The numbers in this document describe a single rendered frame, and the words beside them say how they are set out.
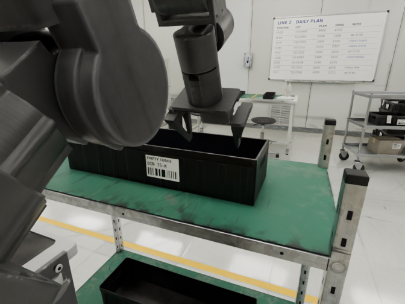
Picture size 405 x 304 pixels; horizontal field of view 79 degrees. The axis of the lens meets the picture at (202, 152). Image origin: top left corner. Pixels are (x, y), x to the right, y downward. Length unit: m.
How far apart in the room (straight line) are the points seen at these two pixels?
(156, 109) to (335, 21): 5.16
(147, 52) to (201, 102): 0.21
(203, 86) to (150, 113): 0.20
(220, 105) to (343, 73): 4.94
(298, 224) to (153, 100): 0.43
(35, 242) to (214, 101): 0.31
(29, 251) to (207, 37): 0.34
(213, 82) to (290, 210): 0.34
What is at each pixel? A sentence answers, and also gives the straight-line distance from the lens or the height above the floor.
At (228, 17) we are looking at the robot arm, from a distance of 0.44.
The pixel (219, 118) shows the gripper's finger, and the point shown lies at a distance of 0.38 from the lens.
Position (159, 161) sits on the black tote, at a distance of 0.64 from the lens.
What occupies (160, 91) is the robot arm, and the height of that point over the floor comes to 1.23.
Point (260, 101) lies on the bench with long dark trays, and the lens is 3.76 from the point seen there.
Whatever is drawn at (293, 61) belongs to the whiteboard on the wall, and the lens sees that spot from 5.25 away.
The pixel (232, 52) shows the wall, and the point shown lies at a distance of 5.45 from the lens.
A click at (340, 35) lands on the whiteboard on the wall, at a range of 5.29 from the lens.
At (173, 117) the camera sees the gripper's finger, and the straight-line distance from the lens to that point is 0.43.
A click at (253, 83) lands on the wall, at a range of 5.36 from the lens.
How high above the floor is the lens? 1.25
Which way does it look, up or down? 19 degrees down
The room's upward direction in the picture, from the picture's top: straight up
